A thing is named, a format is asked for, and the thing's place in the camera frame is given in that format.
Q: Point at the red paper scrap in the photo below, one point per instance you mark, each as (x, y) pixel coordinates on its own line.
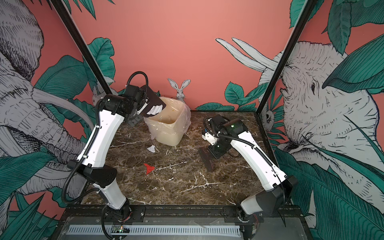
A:
(149, 169)

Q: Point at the dark brown hand brush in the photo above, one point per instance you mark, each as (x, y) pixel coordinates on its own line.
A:
(207, 159)

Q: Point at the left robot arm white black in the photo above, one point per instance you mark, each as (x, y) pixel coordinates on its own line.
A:
(111, 111)

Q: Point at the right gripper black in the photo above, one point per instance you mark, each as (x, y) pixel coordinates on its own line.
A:
(216, 155)

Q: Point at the black front mounting rail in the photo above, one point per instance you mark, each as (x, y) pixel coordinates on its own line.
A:
(287, 224)

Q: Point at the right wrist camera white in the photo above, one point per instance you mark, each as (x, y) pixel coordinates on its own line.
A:
(209, 138)

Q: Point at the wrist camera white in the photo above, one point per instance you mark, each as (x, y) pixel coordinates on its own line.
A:
(139, 111)
(209, 138)

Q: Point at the cream plastic trash bin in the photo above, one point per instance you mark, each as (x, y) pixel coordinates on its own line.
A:
(169, 124)

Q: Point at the clear plastic bin liner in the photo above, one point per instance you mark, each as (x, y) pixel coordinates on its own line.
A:
(180, 126)

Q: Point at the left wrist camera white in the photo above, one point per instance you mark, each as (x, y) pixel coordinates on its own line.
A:
(139, 111)

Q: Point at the small green circuit board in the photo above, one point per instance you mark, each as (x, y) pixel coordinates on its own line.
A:
(116, 229)

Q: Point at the white perforated vent strip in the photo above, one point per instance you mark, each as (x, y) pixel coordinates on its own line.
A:
(138, 230)

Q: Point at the white paper scrap back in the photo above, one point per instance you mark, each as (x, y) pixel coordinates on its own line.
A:
(155, 110)

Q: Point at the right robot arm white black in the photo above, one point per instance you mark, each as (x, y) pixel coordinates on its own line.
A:
(222, 135)

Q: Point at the black left frame post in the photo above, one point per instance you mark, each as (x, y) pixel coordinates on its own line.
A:
(97, 55)

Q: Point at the black right frame post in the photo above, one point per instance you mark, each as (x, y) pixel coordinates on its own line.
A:
(298, 29)

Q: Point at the dark brown dustpan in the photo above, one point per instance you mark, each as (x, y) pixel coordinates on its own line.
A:
(153, 100)

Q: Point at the white paper scrap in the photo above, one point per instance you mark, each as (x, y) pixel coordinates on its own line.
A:
(155, 110)
(152, 149)

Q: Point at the black frame post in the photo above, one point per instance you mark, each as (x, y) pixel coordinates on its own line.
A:
(97, 55)
(298, 29)

